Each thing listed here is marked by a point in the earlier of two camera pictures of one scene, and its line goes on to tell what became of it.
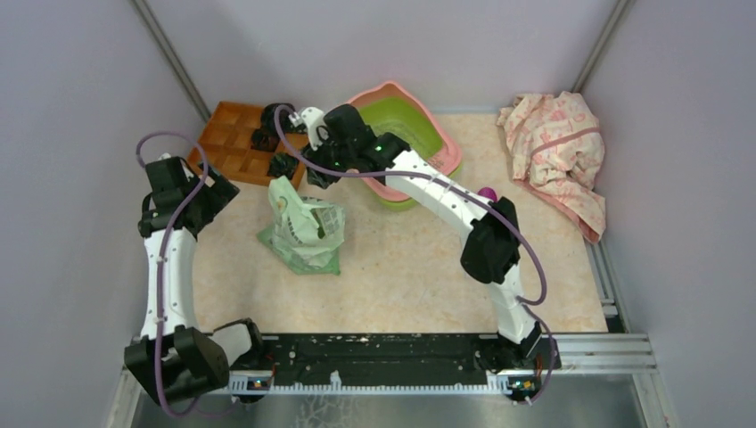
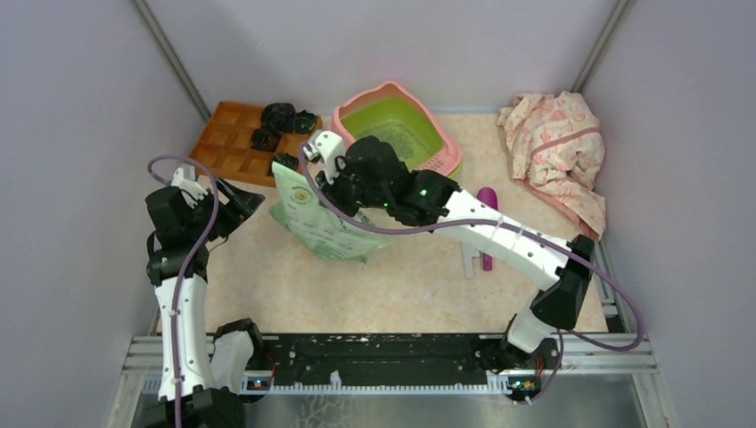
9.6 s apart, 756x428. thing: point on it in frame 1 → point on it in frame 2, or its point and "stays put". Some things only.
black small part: [264, 140] stays put
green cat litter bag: [307, 234] → [299, 209]
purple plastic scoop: [488, 193] stays put
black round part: [268, 127] stays put
